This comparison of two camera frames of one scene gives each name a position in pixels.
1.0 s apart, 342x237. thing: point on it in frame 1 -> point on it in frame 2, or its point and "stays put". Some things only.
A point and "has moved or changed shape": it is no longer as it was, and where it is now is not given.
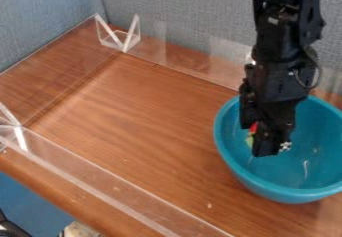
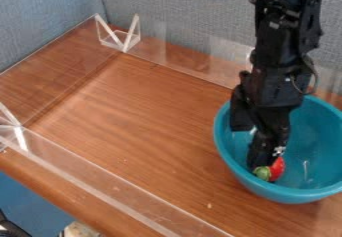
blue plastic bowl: (305, 173) stays put
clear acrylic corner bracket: (116, 39) stays put
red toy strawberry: (252, 134) has moved or changed shape
